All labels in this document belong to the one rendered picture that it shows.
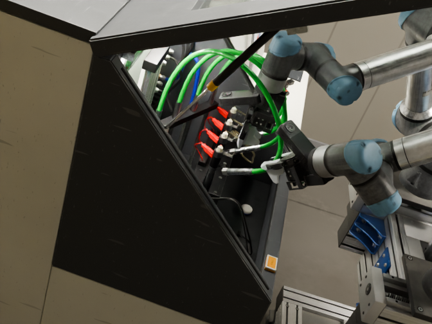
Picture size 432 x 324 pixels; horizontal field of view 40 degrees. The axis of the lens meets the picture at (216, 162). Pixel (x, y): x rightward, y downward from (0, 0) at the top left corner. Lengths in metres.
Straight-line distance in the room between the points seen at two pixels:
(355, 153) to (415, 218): 0.88
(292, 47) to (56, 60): 0.57
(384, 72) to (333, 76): 0.14
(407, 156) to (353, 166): 0.19
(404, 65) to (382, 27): 2.04
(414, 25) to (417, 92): 0.26
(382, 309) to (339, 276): 1.55
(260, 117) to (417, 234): 0.74
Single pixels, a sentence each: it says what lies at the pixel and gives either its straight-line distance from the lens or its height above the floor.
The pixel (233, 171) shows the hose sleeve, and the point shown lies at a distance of 1.62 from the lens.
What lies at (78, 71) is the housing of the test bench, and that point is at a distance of 1.32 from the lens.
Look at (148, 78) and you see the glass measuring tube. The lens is 1.69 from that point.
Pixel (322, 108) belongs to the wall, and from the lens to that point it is 3.86.
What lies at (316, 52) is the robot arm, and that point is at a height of 1.47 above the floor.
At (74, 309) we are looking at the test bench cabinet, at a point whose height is 0.65.
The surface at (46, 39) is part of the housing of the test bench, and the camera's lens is 1.32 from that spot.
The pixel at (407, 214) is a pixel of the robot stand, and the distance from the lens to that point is 2.13.
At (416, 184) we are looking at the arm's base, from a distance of 2.07.
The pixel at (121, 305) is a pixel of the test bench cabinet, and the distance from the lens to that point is 1.72.
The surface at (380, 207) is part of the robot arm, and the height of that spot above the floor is 1.33.
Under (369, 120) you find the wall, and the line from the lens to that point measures 3.92.
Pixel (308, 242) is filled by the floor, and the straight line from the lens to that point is 3.34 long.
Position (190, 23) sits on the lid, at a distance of 1.18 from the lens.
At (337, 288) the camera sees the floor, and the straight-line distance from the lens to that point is 3.18.
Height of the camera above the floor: 2.06
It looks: 35 degrees down
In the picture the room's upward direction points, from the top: 21 degrees clockwise
